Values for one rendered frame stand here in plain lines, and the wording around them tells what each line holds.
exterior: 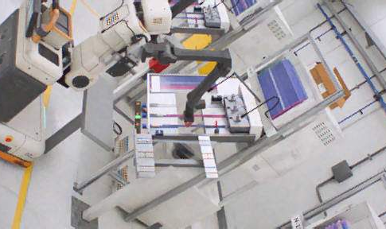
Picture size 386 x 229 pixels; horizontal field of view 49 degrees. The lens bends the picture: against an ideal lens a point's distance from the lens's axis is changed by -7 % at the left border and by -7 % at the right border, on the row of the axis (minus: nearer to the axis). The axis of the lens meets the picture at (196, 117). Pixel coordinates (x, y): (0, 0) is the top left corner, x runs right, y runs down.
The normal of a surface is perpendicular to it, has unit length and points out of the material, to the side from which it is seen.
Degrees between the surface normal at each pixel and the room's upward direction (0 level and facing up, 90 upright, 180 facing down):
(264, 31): 90
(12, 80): 90
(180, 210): 90
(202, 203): 90
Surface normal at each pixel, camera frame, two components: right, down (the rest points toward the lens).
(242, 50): 0.09, 0.65
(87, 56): -0.44, -0.47
